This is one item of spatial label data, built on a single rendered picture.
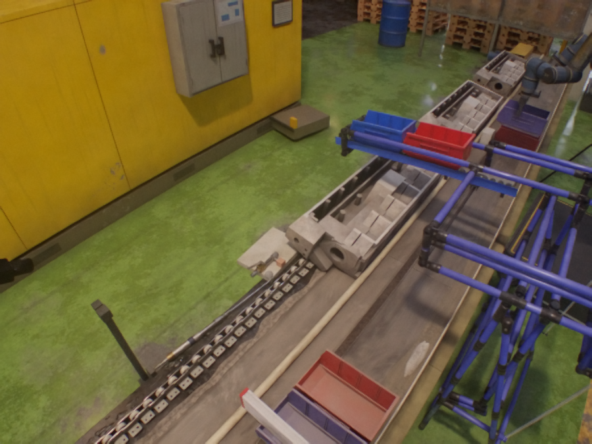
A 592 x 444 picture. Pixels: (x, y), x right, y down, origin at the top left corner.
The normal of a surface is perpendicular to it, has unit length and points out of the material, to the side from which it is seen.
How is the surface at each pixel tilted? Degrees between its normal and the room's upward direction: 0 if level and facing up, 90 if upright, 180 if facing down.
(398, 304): 0
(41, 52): 90
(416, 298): 0
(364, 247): 21
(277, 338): 0
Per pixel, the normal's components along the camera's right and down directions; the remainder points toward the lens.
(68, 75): 0.78, 0.42
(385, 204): -0.20, -0.32
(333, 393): 0.00, -0.75
